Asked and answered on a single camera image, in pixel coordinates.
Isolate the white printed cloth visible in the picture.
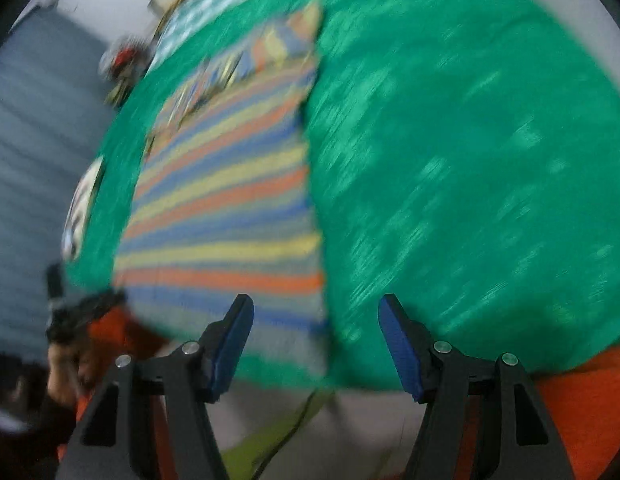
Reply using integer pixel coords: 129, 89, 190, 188
61, 156, 107, 263

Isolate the person's left hand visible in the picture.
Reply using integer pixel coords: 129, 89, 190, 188
46, 342, 98, 408

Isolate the orange cloth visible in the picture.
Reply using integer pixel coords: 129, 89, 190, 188
57, 307, 620, 480

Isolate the green fuzzy blanket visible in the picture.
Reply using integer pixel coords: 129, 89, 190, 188
65, 0, 620, 393

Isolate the striped shirt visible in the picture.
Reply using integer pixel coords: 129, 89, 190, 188
112, 0, 335, 381

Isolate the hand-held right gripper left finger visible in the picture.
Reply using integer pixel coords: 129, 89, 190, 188
55, 294, 255, 480

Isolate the grey curtain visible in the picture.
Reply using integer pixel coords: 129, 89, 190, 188
0, 10, 118, 356

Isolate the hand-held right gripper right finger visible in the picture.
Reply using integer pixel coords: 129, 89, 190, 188
378, 294, 576, 480

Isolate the pile of clothes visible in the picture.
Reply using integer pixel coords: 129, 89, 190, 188
97, 35, 155, 108

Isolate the yellow-green cloth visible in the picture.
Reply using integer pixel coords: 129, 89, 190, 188
220, 390, 335, 480

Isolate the green checkered sheet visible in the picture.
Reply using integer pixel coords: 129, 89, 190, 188
150, 0, 311, 68

